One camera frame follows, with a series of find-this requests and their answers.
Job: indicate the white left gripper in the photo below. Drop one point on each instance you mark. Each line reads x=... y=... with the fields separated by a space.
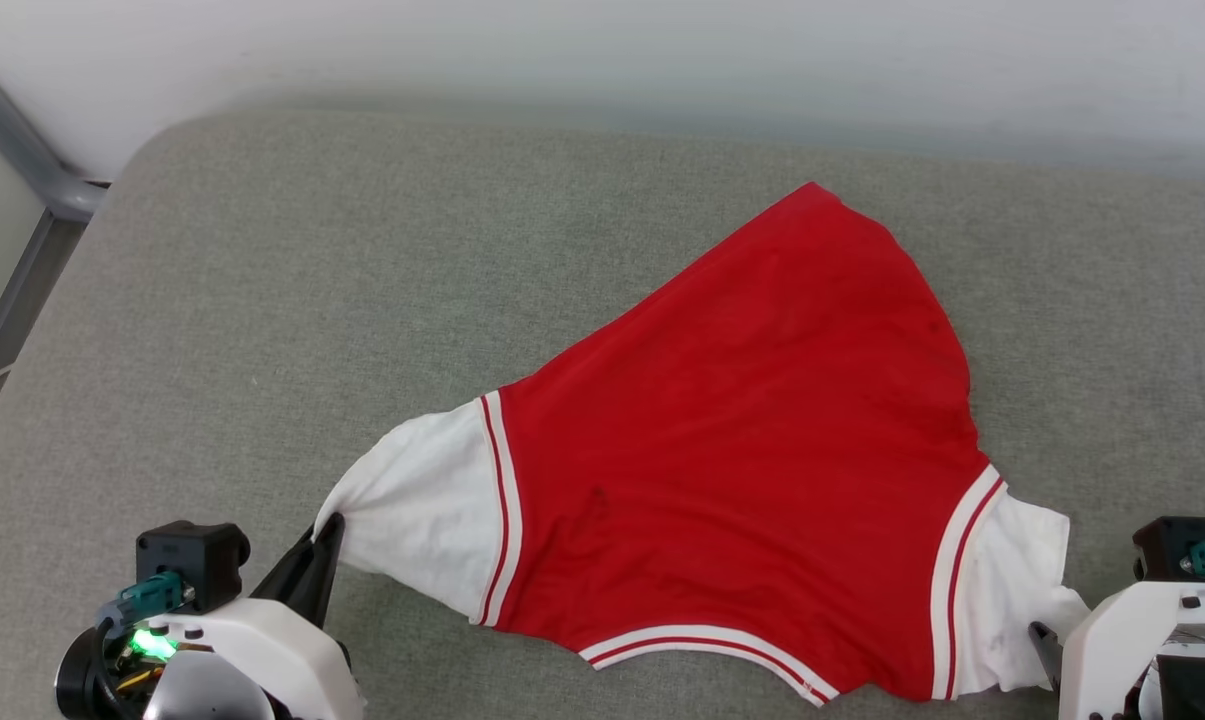
x=272 y=650

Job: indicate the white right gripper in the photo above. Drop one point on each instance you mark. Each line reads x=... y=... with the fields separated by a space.
x=1112 y=650

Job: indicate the red white basketball jersey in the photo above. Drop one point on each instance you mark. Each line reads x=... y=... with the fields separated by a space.
x=742 y=450

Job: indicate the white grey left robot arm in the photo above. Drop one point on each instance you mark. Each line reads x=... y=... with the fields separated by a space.
x=192 y=695

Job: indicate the grey fabric sofa cushion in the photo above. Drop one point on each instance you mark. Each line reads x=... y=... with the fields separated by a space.
x=362 y=300

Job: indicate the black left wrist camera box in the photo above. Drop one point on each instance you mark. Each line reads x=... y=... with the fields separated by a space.
x=197 y=555

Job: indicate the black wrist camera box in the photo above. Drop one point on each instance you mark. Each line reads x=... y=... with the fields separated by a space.
x=197 y=555
x=1167 y=545

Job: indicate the teal left camera plug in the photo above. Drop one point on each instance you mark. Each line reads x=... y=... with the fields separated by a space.
x=152 y=597

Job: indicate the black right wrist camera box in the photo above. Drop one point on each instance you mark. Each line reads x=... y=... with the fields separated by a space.
x=1167 y=545

